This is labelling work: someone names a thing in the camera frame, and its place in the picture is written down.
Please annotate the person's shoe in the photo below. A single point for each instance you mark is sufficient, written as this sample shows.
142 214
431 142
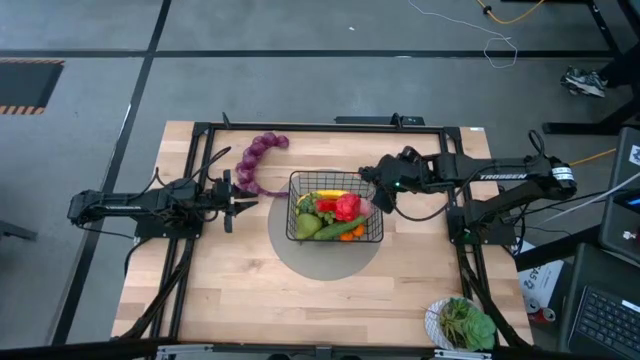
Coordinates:
584 81

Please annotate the black laptop keyboard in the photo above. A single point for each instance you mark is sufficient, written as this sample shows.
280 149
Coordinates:
605 320

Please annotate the black aluminium table frame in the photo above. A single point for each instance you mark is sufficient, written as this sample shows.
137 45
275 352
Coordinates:
250 127

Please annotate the yellow banana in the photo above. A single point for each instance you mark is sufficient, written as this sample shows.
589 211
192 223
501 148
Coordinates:
330 193

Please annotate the silver drink can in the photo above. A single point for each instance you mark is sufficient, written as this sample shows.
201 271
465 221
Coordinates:
531 305

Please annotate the green pear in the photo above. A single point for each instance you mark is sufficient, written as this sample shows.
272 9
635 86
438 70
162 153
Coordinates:
307 226

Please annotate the black chair base leg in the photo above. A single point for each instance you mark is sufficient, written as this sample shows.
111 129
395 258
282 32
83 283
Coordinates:
15 231

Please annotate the black hazard-striped floor mat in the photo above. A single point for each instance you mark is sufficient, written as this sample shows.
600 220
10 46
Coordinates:
25 85

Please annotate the white paper sign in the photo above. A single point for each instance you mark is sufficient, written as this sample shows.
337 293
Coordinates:
542 280

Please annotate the round grey placemat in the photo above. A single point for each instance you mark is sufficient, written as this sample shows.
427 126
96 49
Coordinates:
322 262

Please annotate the purple grape bunch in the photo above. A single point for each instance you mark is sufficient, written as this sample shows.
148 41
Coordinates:
250 162

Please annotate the person's leg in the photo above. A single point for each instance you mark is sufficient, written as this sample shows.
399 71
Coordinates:
625 65

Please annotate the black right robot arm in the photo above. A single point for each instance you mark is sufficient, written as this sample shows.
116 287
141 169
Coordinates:
500 176

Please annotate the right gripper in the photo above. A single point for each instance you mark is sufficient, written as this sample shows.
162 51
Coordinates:
407 172

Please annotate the potted green succulent plant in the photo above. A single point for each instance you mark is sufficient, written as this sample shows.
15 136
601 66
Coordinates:
475 330

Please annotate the green grape bunch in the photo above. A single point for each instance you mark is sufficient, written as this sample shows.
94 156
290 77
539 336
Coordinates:
306 205

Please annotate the red drink can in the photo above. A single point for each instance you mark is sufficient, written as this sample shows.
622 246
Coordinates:
546 316

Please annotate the green cucumber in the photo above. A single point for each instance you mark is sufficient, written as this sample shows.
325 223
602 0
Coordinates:
340 228

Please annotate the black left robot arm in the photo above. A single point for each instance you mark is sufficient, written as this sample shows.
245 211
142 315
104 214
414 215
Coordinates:
125 205

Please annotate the black crossbeam with silver brackets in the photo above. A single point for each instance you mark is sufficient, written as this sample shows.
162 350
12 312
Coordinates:
75 352

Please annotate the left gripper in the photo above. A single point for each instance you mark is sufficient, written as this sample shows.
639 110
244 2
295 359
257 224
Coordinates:
222 197

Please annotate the pink peach with leaf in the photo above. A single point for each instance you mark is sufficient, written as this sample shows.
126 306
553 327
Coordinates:
367 209

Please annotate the black desk leg frame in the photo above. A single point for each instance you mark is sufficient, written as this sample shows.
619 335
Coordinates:
575 128

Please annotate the grey device with sticker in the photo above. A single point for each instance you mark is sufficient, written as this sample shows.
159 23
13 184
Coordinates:
620 175

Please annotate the orange tangerine cluster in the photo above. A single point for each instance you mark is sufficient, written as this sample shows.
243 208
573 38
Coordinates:
358 231

